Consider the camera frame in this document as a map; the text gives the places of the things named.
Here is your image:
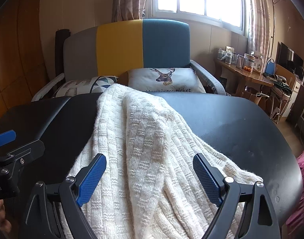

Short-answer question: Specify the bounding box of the wooden desk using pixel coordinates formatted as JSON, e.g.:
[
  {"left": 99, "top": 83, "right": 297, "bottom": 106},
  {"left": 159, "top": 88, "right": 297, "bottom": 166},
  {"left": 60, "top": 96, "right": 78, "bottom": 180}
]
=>
[{"left": 214, "top": 58, "right": 274, "bottom": 97}]

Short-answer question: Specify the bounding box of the white knit sweater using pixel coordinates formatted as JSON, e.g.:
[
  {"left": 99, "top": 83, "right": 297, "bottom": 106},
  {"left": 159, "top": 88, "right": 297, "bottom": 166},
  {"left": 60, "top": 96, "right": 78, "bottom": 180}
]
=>
[{"left": 59, "top": 83, "right": 264, "bottom": 239}]

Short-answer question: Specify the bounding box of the dark clothes pile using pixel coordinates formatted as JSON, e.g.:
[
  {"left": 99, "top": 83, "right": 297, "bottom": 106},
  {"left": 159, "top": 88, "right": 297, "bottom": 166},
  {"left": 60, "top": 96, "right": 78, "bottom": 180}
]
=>
[{"left": 268, "top": 75, "right": 292, "bottom": 91}]

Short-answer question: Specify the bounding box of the white cabinet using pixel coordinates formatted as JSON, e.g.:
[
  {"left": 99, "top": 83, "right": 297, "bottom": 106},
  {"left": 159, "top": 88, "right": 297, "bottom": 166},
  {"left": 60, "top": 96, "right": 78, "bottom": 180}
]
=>
[{"left": 289, "top": 75, "right": 304, "bottom": 120}]

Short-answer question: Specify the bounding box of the geometric print pillow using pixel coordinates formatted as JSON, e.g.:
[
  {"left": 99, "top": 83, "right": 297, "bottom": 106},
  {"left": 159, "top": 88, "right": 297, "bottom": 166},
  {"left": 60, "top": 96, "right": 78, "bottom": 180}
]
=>
[{"left": 52, "top": 76, "right": 120, "bottom": 98}]

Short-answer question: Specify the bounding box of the paper shopping bag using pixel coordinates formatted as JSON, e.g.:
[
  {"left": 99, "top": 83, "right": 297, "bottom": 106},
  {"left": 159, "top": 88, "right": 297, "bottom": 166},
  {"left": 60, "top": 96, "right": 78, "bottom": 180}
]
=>
[{"left": 244, "top": 87, "right": 263, "bottom": 105}]

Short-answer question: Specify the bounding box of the wooden wardrobe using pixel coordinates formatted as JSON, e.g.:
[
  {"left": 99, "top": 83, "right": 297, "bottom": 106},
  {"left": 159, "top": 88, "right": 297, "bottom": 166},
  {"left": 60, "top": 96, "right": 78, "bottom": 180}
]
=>
[{"left": 0, "top": 5, "right": 52, "bottom": 122}]

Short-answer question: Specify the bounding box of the deer print pillow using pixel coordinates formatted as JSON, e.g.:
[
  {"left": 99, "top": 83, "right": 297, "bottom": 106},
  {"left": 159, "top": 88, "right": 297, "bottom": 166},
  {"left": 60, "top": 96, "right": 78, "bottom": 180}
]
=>
[{"left": 127, "top": 67, "right": 207, "bottom": 94}]

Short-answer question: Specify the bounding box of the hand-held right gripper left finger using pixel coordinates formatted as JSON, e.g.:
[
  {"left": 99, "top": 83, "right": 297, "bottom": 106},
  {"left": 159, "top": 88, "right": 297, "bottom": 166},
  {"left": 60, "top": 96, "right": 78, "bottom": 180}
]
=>
[{"left": 19, "top": 153, "right": 108, "bottom": 239}]

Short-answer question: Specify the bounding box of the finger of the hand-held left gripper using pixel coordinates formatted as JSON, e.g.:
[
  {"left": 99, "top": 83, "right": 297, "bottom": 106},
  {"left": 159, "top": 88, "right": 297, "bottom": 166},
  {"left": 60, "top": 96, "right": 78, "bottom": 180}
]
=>
[
  {"left": 6, "top": 139, "right": 45, "bottom": 166},
  {"left": 0, "top": 130, "right": 16, "bottom": 148}
]

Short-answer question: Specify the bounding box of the black television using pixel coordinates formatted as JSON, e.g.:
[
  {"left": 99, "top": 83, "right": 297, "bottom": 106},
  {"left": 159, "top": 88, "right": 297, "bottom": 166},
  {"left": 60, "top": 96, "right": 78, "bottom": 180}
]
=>
[{"left": 276, "top": 42, "right": 304, "bottom": 74}]

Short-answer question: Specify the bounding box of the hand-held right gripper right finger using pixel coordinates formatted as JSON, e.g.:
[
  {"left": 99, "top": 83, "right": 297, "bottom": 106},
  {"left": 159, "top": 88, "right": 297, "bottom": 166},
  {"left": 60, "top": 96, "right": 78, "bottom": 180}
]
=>
[{"left": 193, "top": 154, "right": 283, "bottom": 239}]

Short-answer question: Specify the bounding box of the blue folding chair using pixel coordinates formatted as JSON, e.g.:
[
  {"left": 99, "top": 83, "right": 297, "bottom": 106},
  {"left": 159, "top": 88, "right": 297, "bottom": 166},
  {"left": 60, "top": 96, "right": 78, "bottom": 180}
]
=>
[{"left": 264, "top": 58, "right": 277, "bottom": 78}]

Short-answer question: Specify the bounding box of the grey yellow blue sofa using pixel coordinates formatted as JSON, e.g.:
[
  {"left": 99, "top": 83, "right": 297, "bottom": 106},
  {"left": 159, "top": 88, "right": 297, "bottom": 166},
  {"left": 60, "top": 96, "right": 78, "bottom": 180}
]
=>
[{"left": 31, "top": 19, "right": 226, "bottom": 102}]

